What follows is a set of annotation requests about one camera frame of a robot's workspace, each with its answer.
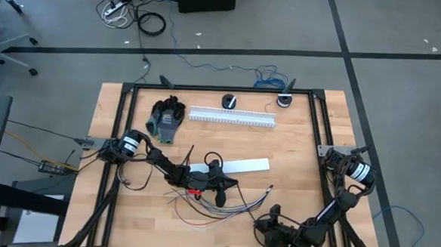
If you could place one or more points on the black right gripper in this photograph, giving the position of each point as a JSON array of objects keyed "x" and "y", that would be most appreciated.
[{"x": 275, "y": 232}]

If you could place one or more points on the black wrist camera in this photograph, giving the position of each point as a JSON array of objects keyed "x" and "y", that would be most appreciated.
[
  {"x": 292, "y": 237},
  {"x": 178, "y": 176}
]

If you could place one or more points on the grey metal bracket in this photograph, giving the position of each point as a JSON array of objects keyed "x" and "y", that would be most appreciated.
[
  {"x": 325, "y": 149},
  {"x": 89, "y": 143}
]

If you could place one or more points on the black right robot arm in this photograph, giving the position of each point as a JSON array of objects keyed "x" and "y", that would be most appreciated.
[{"x": 329, "y": 212}]

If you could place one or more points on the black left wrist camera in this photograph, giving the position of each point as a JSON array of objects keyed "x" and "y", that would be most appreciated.
[{"x": 178, "y": 176}]

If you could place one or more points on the white flat duct cover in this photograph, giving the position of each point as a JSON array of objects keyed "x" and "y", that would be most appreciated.
[{"x": 248, "y": 166}]

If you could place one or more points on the white power strip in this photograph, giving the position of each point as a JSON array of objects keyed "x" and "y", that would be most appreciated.
[{"x": 113, "y": 9}]

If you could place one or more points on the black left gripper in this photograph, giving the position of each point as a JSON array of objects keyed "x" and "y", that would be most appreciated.
[{"x": 210, "y": 181}]

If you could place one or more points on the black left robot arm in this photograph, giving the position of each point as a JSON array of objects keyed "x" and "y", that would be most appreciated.
[{"x": 158, "y": 158}]

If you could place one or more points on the long black zip tie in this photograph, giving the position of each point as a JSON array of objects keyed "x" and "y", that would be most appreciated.
[{"x": 244, "y": 202}]

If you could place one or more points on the black aluminium table frame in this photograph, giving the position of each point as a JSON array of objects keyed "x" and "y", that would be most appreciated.
[{"x": 222, "y": 89}]

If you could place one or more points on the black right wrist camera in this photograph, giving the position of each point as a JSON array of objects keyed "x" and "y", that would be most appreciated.
[{"x": 292, "y": 237}]

